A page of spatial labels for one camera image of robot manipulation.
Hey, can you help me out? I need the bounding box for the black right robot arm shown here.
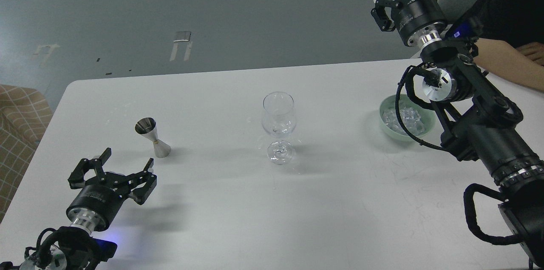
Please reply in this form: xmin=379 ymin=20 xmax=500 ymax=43
xmin=371 ymin=0 xmax=544 ymax=267

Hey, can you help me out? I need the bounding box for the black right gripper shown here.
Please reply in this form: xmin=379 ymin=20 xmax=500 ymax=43
xmin=371 ymin=0 xmax=447 ymax=47

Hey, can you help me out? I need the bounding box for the clear ice cubes pile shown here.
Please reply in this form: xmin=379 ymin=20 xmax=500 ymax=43
xmin=381 ymin=107 xmax=432 ymax=136

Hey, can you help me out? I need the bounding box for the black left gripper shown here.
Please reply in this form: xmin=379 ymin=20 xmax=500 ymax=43
xmin=66 ymin=148 xmax=157 ymax=231

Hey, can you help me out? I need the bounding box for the tan checkered sofa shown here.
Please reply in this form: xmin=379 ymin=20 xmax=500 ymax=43
xmin=0 ymin=84 xmax=53 ymax=220

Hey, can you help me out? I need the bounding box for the steel double jigger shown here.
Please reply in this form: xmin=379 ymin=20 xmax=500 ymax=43
xmin=134 ymin=117 xmax=171 ymax=158

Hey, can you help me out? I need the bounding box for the person black shirt torso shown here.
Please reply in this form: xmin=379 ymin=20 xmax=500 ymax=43
xmin=455 ymin=0 xmax=544 ymax=48

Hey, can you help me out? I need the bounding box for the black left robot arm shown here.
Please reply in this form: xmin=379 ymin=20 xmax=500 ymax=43
xmin=1 ymin=148 xmax=157 ymax=270

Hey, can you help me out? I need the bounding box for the clear wine glass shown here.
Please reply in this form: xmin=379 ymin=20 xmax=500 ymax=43
xmin=261 ymin=91 xmax=297 ymax=165

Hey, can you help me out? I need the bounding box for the person forearm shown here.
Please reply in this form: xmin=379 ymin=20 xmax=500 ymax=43
xmin=474 ymin=39 xmax=544 ymax=92

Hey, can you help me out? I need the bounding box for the pale green bowl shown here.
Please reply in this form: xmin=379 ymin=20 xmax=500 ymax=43
xmin=378 ymin=94 xmax=437 ymax=142

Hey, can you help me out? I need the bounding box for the grey office chair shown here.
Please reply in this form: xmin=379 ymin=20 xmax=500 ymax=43
xmin=437 ymin=0 xmax=477 ymax=23

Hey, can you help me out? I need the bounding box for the person hand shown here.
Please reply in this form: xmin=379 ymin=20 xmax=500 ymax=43
xmin=516 ymin=42 xmax=544 ymax=66

